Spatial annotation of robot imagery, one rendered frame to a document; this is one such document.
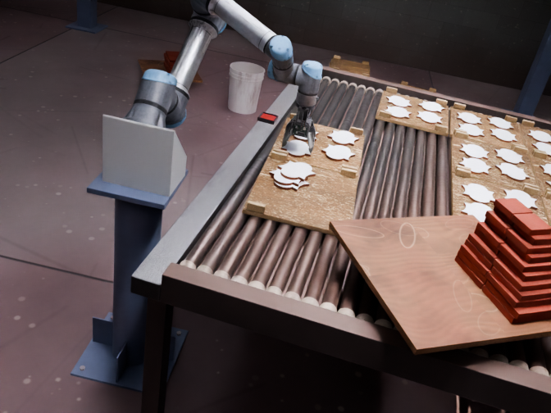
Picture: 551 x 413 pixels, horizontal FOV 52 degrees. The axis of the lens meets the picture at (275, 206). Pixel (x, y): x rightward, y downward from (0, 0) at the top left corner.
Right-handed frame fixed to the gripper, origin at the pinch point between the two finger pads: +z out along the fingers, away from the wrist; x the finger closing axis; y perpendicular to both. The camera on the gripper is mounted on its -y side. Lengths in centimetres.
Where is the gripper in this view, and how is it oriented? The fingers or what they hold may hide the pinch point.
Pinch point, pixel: (297, 147)
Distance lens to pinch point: 223.1
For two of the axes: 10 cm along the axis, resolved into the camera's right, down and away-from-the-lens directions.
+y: -1.9, 5.1, -8.4
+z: -1.5, 8.3, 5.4
